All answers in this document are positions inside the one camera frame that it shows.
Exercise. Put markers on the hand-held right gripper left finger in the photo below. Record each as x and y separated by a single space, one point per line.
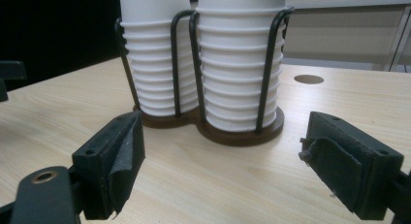
97 166

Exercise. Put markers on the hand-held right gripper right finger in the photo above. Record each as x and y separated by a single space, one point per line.
362 166

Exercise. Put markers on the stack of white paper cups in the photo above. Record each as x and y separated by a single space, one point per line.
151 56
232 72

